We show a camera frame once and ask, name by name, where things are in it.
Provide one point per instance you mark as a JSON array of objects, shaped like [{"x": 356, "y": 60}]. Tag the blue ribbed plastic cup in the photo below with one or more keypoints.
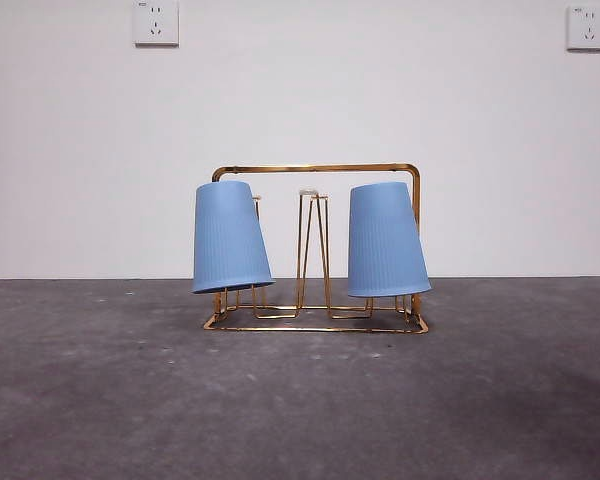
[
  {"x": 385, "y": 245},
  {"x": 227, "y": 245}
]

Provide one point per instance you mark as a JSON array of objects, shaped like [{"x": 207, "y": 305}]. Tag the white wall socket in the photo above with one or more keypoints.
[
  {"x": 156, "y": 25},
  {"x": 587, "y": 27}
]

